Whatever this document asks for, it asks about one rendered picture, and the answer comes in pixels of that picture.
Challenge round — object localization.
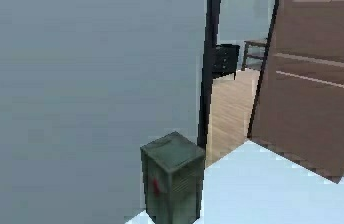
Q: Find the brown room door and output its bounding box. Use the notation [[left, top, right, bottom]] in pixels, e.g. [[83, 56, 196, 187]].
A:
[[246, 0, 344, 184]]

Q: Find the black chest of drawers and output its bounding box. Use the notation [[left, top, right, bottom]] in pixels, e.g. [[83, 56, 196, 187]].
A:
[[212, 43, 241, 80]]

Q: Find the green square bin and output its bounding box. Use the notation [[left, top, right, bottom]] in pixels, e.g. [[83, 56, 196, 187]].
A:
[[139, 130, 207, 224]]

